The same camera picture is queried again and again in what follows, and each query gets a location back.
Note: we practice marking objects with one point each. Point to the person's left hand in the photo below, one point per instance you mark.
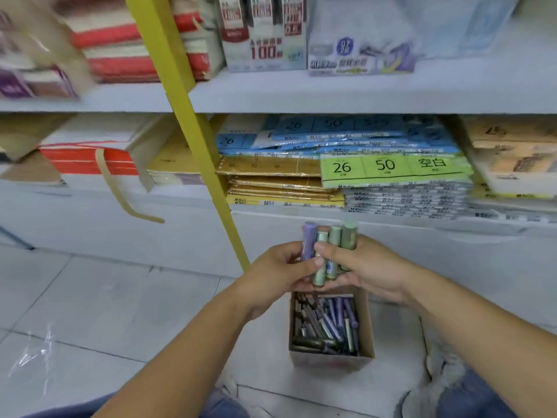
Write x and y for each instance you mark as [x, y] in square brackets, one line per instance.
[274, 274]

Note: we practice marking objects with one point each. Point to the large crumpled clear plastic wrap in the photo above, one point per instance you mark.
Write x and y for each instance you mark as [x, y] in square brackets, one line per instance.
[30, 356]

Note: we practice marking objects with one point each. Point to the person's right forearm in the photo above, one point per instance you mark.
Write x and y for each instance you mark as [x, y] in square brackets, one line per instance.
[487, 343]

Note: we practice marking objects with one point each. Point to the clear display of green purple tubes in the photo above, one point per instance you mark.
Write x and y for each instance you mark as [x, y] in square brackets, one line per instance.
[361, 56]

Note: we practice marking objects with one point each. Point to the tan notebooks with black spine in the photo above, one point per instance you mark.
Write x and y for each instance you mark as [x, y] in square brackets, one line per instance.
[26, 134]

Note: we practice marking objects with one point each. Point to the lead refill tubes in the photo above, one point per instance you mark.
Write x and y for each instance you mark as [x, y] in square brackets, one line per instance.
[326, 322]

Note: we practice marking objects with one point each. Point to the beige notebook stack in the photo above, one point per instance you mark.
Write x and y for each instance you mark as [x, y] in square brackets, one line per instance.
[513, 161]

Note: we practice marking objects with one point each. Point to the person's left forearm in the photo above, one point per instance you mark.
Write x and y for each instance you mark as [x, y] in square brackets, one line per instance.
[182, 361]

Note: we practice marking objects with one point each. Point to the stack of gold paper packs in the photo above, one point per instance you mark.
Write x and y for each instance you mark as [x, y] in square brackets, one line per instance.
[270, 165]

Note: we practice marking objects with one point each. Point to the yellow notebook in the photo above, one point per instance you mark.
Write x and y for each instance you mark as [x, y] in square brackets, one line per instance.
[174, 156]

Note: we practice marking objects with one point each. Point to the stack of blue paper packs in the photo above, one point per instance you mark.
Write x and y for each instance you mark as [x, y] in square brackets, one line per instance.
[304, 126]

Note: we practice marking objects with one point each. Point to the clear box with blue label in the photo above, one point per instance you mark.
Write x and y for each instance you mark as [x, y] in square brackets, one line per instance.
[478, 21]

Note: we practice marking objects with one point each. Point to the person's right hand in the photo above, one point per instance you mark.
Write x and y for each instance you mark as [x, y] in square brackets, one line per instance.
[378, 269]

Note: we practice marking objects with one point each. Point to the white grey sneaker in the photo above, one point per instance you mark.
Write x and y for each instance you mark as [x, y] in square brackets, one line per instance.
[444, 370]
[226, 385]

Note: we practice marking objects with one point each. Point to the yellow shelf post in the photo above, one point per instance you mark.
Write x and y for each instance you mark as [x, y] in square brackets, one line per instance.
[182, 104]

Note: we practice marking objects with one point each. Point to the brown kraft folder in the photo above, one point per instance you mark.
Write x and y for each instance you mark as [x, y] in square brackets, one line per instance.
[30, 169]

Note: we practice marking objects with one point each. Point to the small brown cardboard box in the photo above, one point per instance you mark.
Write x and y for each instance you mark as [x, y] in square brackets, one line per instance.
[330, 361]

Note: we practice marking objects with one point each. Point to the blue jeans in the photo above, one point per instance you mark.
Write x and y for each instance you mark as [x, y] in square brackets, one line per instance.
[470, 400]

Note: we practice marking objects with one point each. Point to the grey metal rack leg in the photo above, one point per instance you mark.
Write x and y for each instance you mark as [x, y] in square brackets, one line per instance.
[17, 240]

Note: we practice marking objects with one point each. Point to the red-spine notebook stack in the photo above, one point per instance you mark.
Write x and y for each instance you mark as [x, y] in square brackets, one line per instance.
[130, 65]

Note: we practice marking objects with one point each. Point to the red white receipt book bundle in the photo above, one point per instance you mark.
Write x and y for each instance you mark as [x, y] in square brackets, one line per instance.
[87, 161]

